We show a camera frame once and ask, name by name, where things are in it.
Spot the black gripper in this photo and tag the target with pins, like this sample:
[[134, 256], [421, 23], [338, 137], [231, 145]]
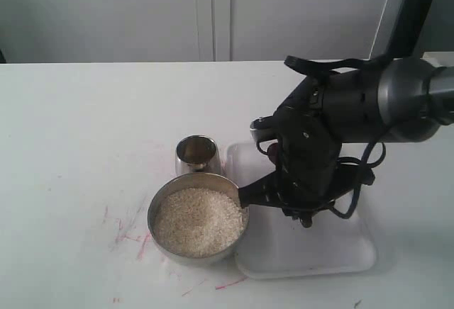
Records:
[[309, 155]]

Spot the brown wooden spoon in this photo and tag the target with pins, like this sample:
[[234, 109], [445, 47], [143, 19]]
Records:
[[273, 153]]

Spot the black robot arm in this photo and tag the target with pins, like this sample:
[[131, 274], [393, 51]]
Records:
[[363, 103]]

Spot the white uncooked rice grains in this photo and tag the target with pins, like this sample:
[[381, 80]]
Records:
[[198, 223]]

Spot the large steel rice bowl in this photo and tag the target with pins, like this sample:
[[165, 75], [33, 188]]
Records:
[[210, 181]]

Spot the small steel cup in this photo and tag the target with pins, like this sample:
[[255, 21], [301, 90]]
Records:
[[197, 153]]

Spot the white rectangular plastic tray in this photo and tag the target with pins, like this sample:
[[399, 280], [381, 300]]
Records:
[[275, 246]]

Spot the white cabinet doors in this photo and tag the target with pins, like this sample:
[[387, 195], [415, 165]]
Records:
[[47, 31]]

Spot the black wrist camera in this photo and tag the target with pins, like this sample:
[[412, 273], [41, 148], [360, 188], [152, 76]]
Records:
[[266, 129]]

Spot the dark vertical post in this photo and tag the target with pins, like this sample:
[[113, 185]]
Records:
[[421, 26]]

